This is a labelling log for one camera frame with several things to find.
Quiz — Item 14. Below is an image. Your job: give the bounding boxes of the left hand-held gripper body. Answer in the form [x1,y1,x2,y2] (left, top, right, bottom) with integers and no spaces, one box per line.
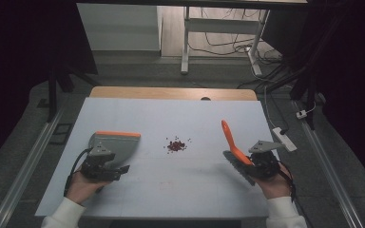
[80,142,122,182]

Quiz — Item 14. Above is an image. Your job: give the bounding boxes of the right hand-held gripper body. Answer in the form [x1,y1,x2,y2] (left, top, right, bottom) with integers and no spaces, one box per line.
[246,140,287,181]

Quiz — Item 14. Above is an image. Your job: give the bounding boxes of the wooden table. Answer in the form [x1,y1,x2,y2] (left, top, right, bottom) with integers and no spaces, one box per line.
[89,85,259,102]

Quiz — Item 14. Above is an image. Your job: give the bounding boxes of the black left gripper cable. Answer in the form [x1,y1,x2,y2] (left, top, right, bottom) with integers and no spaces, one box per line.
[63,147,93,198]

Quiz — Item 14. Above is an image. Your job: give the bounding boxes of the tangle of black floor cables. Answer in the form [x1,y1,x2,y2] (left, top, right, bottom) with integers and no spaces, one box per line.
[188,8,294,93]

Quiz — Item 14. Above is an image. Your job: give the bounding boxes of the person's left hand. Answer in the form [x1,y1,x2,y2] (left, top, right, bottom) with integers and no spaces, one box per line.
[66,170,109,205]

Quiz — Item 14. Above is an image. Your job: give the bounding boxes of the person's right hand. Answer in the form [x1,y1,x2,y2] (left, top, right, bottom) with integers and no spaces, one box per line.
[256,162,294,201]

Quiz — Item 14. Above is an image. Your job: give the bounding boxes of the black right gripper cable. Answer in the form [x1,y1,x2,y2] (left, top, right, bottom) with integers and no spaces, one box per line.
[278,161,298,203]

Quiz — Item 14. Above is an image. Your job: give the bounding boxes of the black metal stand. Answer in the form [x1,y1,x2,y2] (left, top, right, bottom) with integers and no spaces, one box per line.
[289,60,319,131]
[46,61,93,124]

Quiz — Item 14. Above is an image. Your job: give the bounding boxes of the white metal desk frame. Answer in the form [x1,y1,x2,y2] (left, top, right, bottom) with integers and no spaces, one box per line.
[180,6,271,77]

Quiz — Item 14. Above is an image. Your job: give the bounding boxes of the pile of mixed beans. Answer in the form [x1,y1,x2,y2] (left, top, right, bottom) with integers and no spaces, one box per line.
[164,136,192,155]

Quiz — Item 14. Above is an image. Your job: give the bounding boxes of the aluminium floor rail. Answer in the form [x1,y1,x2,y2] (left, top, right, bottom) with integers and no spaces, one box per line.
[292,100,365,228]
[0,106,67,228]

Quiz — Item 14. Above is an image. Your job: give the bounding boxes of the white power strip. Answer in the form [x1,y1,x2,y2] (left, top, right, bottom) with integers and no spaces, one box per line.
[272,126,298,153]

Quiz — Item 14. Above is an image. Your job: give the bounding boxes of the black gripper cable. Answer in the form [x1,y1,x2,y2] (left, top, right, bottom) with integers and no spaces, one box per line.
[278,161,298,203]
[63,147,93,198]

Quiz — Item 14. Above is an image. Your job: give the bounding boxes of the white cabinet panel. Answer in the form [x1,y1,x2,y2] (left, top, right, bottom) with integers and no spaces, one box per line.
[76,3,163,52]

